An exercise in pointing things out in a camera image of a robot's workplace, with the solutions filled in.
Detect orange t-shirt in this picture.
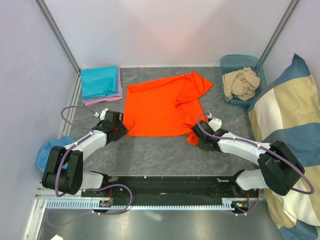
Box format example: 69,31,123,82
123,72,213,146

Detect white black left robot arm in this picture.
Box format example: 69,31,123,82
41,109,128,197

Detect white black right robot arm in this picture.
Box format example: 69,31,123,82
191,121,305,197

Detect folded pink t-shirt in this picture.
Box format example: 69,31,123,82
82,96,123,106

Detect folded purple t-shirt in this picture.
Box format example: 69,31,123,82
82,67,124,104

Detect folded turquoise t-shirt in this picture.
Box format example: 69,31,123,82
80,65,119,99

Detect crumpled beige t-shirt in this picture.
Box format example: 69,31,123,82
222,67,261,101

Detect teal plastic bin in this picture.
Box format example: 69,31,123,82
219,54,267,109

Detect crumpled blue cloth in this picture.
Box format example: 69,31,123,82
36,136,75,173

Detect blue beige checkered pillow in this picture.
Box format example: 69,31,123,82
248,54,320,240

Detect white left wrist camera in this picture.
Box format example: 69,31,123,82
94,108,109,121

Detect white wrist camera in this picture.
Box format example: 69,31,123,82
206,113,222,132
94,108,109,121

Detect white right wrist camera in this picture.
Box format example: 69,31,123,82
206,113,222,132

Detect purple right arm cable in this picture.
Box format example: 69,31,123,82
197,112,315,195

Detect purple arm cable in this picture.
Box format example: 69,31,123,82
54,105,100,198
197,112,315,195

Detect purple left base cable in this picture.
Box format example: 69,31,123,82
44,184,135,228

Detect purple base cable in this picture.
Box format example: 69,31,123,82
44,184,135,228
222,189,262,218

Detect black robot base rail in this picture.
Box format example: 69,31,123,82
81,171,262,207

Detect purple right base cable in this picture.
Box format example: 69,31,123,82
222,189,262,218

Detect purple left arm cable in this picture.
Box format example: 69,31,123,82
54,105,100,198

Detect grey slotted cable duct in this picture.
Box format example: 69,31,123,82
45,198,248,211

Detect left aluminium frame post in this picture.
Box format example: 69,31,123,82
34,0,82,74

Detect aluminium frame post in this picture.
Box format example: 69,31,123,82
34,0,82,74
259,0,301,64

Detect right aluminium frame post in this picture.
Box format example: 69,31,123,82
259,0,301,64

